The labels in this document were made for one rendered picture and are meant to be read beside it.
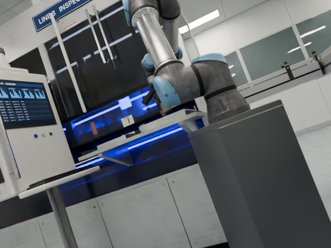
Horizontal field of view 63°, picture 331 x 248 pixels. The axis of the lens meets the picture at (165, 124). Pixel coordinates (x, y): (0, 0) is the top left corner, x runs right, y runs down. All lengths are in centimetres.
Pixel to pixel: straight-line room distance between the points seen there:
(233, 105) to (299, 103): 550
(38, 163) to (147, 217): 77
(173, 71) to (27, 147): 114
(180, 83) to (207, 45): 566
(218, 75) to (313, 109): 555
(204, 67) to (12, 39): 183
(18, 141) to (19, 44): 92
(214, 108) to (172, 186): 98
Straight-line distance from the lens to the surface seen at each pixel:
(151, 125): 139
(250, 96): 179
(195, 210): 181
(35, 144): 184
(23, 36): 242
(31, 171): 177
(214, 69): 93
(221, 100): 91
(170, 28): 133
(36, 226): 243
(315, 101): 644
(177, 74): 91
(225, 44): 650
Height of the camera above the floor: 78
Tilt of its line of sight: 4 degrees up
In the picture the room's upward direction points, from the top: 20 degrees counter-clockwise
